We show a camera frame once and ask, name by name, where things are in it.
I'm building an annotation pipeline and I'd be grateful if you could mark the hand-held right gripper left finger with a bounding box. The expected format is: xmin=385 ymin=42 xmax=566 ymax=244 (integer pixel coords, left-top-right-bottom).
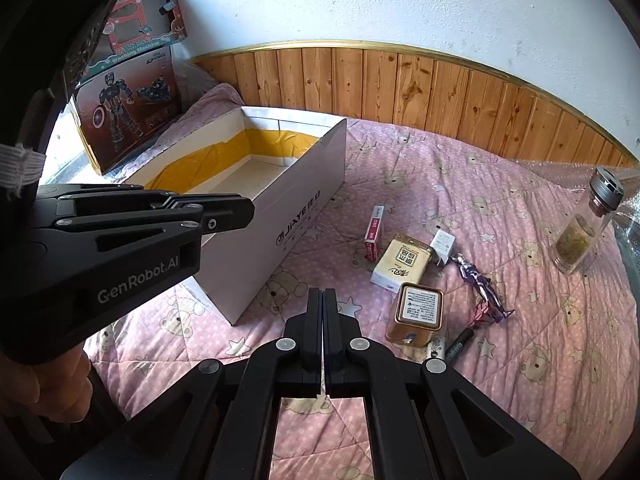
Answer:
xmin=60 ymin=287 xmax=325 ymax=480

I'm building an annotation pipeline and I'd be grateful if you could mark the cream tea box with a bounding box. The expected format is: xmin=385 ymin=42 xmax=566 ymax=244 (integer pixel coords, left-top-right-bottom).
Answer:
xmin=370 ymin=232 xmax=433 ymax=291

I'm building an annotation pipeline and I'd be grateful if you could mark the white cardboard box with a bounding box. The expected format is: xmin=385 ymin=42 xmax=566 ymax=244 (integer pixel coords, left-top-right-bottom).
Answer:
xmin=124 ymin=106 xmax=347 ymax=326

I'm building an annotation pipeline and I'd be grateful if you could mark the person's left hand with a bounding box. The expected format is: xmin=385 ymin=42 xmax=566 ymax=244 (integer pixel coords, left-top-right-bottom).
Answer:
xmin=0 ymin=345 xmax=93 ymax=441

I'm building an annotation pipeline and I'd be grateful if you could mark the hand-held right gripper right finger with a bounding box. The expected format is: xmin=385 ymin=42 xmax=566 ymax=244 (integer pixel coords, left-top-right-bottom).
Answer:
xmin=324 ymin=287 xmax=568 ymax=480

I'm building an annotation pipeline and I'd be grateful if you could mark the purple action figure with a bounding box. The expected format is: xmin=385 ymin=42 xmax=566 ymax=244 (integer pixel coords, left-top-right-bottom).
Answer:
xmin=450 ymin=254 xmax=515 ymax=328

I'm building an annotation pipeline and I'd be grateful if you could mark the glass bottle with metal lid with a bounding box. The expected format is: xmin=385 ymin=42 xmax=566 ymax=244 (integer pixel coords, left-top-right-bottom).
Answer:
xmin=550 ymin=166 xmax=626 ymax=276

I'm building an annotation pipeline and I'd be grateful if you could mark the pink printed blanket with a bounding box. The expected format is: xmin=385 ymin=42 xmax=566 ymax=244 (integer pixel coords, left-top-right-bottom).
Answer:
xmin=82 ymin=82 xmax=640 ymax=480

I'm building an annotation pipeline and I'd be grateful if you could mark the small red card pack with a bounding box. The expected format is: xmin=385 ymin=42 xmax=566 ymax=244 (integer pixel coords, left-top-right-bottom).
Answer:
xmin=364 ymin=204 xmax=387 ymax=262

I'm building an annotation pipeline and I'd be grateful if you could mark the white charger plug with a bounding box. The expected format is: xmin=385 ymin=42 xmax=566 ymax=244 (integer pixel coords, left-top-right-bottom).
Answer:
xmin=430 ymin=230 xmax=456 ymax=268

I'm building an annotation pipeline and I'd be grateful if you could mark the toy washing machine box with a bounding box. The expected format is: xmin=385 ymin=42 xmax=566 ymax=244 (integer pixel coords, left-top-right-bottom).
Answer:
xmin=102 ymin=0 xmax=191 ymax=68

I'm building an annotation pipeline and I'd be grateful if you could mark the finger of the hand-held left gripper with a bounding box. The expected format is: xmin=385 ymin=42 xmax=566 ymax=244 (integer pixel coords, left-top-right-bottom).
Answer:
xmin=35 ymin=184 xmax=253 ymax=211
xmin=54 ymin=207 xmax=257 ymax=241

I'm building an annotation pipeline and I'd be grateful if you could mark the robot toy box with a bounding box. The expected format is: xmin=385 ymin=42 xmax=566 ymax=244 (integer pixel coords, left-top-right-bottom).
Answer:
xmin=70 ymin=45 xmax=183 ymax=176

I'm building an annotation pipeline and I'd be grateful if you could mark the black marker pen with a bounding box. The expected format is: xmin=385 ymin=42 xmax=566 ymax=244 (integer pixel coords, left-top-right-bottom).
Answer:
xmin=445 ymin=327 xmax=476 ymax=361

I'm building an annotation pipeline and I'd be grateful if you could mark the small beige blue box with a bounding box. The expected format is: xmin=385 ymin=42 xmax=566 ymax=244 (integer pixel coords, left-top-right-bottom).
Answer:
xmin=385 ymin=282 xmax=445 ymax=348

